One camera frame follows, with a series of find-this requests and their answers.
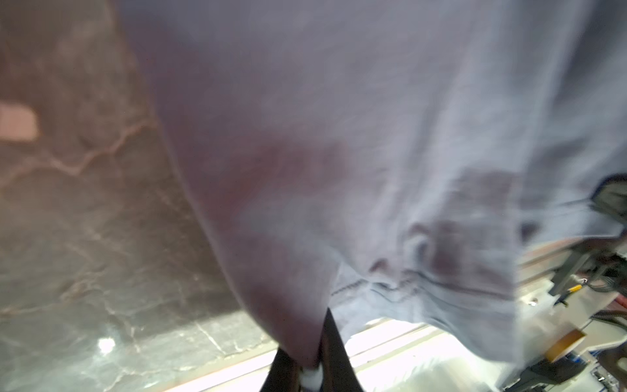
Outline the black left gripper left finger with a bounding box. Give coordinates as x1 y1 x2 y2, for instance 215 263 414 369
260 348 300 392

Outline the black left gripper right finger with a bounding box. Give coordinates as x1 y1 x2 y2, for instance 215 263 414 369
320 309 363 392

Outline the grey-blue tank top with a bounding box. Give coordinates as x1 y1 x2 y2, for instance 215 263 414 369
114 1 626 367

